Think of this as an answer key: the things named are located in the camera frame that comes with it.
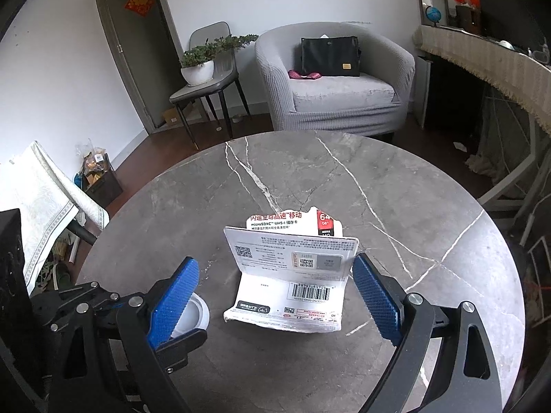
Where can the white round lid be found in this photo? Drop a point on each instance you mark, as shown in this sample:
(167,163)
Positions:
(199,315)

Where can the black handbag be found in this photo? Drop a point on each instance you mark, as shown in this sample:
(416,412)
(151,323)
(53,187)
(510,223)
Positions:
(329,58)

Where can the grey door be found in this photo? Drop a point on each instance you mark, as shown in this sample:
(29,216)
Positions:
(137,60)

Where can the grey armchair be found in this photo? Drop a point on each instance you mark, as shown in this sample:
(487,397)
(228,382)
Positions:
(340,99)

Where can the white metal rack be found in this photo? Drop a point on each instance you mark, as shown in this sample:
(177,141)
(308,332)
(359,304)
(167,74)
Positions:
(523,167)

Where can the snack bags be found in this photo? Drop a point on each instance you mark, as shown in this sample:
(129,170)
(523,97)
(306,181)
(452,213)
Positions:
(92,159)

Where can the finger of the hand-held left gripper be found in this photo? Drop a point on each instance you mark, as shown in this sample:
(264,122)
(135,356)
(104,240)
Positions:
(69,294)
(185,348)

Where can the black monitor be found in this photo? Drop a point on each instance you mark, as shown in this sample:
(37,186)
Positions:
(508,15)

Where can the small blue globe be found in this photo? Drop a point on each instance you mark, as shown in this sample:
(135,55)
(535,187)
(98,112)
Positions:
(432,13)

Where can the potted plant in white pot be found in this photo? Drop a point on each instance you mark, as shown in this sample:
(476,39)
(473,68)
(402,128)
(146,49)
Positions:
(197,71)

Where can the red door decoration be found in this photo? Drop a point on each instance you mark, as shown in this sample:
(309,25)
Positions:
(137,3)

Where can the dark floor box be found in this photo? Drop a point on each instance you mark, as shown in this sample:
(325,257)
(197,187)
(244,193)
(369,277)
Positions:
(105,187)

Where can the white paper scrap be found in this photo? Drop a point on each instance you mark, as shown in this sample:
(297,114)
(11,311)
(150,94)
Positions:
(460,146)

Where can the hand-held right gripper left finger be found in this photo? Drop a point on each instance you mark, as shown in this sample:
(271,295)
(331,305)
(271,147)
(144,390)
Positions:
(172,305)

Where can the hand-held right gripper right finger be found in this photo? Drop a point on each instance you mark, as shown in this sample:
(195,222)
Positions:
(378,301)

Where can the small cardboard box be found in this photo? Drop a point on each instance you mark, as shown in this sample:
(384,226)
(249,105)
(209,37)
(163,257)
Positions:
(171,117)

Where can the side counter with cloth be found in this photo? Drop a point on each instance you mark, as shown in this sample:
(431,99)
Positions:
(486,60)

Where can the grey dining chair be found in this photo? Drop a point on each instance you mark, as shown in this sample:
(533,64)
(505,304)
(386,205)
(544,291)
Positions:
(202,90)

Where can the white card packaging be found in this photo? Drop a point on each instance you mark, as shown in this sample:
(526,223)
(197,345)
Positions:
(292,292)

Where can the pink striped cloth item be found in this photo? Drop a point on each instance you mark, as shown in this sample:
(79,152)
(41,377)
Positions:
(303,75)

